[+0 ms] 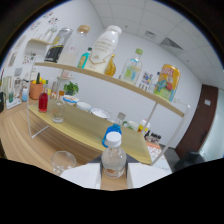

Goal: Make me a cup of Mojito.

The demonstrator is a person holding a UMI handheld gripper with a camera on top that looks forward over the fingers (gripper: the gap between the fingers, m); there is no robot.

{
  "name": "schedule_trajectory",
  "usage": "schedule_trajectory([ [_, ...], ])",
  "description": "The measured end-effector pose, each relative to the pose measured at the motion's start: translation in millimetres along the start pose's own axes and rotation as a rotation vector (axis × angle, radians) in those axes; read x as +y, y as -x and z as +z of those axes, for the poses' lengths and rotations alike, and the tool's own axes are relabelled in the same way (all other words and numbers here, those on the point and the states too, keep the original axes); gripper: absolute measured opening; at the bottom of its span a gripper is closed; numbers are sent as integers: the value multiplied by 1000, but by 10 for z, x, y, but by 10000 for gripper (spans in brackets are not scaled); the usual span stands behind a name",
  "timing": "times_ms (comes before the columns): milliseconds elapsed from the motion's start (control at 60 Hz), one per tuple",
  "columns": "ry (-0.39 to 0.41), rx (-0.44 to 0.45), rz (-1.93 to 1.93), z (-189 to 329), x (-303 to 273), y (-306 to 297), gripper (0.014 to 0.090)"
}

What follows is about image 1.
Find wooden wall shelf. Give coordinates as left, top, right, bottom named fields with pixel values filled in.
left=25, top=37, right=51, bottom=63

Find black bag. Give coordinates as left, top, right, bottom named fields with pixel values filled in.
left=0, top=92, right=6, bottom=113

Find orange pen holder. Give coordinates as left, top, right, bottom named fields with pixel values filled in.
left=29, top=72, right=45, bottom=100

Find small clear bottle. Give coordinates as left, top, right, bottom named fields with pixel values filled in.
left=148, top=71, right=161, bottom=94

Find two-tier wooden shelf rack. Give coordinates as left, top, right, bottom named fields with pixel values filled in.
left=26, top=60, right=191, bottom=167

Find white bowl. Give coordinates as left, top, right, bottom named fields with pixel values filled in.
left=89, top=107, right=111, bottom=120
left=75, top=101, right=93, bottom=113

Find blue rimmed bowl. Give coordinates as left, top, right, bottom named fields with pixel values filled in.
left=62, top=94, right=80, bottom=107

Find clear bottle with green cap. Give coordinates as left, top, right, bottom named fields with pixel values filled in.
left=119, top=48, right=144, bottom=86

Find yellow printed can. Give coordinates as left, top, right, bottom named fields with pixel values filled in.
left=153, top=63, right=181, bottom=103

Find large white milk bottle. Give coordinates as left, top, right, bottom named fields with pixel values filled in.
left=83, top=24, right=123, bottom=75

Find small dark bottles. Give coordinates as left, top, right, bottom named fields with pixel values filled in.
left=143, top=129, right=163, bottom=144

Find clear bottle with orange label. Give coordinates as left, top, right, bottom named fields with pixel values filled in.
left=100, top=131, right=128, bottom=179

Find amber liquid bottle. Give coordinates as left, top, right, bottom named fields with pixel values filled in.
left=104, top=53, right=117, bottom=78

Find red liquid bottle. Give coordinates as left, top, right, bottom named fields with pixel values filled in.
left=37, top=83, right=50, bottom=114

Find glass jar with wooden lid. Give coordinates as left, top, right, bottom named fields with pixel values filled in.
left=59, top=24, right=91, bottom=67

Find white and green mug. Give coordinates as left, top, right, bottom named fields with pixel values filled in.
left=123, top=119, right=139, bottom=132

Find red and blue box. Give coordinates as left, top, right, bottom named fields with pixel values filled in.
left=139, top=70, right=154, bottom=91

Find small green potted plant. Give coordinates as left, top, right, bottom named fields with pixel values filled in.
left=63, top=81, right=80, bottom=97

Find white tray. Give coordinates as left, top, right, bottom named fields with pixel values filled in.
left=5, top=96, right=23, bottom=110

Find clear bottle with plain label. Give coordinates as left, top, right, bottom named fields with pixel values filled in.
left=51, top=94, right=66, bottom=125

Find teal liquid bottle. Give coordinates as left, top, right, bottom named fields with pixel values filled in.
left=77, top=46, right=93, bottom=69

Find clear drinking glass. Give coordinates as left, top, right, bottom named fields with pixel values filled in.
left=50, top=150, right=78, bottom=177

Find brown door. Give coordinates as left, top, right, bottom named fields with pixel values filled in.
left=174, top=84, right=219, bottom=159

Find orange patterned book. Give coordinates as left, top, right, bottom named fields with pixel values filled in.
left=146, top=142, right=163, bottom=163

